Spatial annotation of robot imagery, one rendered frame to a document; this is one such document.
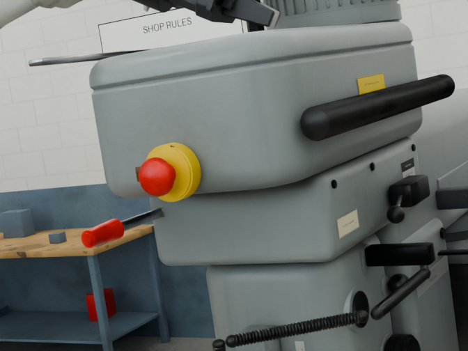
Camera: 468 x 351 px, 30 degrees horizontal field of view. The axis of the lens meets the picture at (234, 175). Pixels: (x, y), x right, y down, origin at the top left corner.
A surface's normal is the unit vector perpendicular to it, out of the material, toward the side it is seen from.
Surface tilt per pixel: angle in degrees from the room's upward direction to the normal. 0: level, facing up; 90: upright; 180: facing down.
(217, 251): 90
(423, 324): 90
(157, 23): 90
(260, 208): 90
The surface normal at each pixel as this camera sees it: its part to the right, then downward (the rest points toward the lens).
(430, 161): 0.86, -0.07
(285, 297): -0.49, 0.17
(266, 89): 0.17, 0.08
